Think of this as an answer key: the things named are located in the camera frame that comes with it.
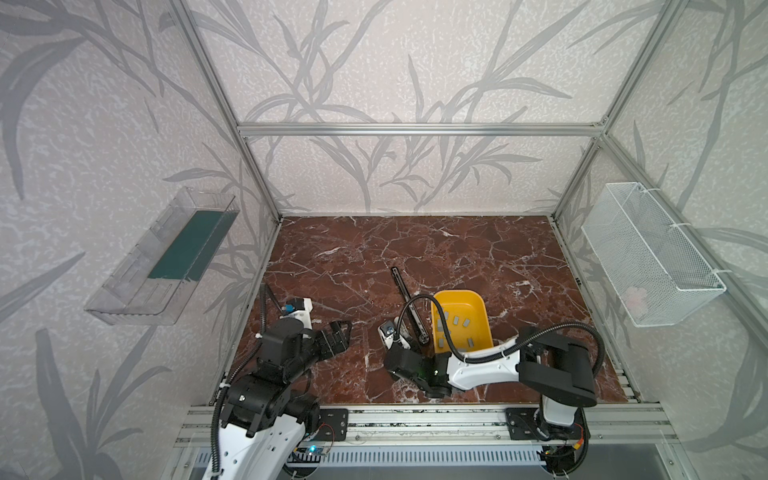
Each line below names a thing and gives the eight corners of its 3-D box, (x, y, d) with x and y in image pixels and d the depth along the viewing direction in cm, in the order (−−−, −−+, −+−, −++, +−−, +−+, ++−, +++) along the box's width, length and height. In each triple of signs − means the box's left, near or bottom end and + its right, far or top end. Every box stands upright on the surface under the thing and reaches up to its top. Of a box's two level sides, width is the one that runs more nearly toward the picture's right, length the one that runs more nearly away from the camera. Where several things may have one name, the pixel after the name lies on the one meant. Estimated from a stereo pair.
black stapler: (422, 344, 89) (422, 341, 87) (391, 271, 105) (390, 267, 104) (430, 341, 89) (431, 338, 87) (398, 269, 106) (398, 265, 104)
